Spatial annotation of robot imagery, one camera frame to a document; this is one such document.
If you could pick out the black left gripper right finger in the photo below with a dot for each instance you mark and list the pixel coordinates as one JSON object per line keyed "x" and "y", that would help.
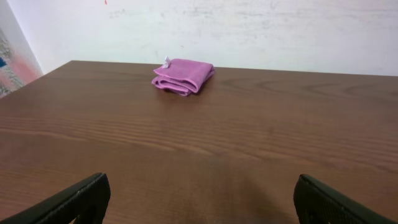
{"x": 317, "y": 203}

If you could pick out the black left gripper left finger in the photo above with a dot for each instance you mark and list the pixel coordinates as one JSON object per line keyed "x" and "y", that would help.
{"x": 81, "y": 203}

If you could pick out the folded purple cloth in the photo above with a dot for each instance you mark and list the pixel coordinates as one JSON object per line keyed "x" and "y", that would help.
{"x": 181, "y": 76}

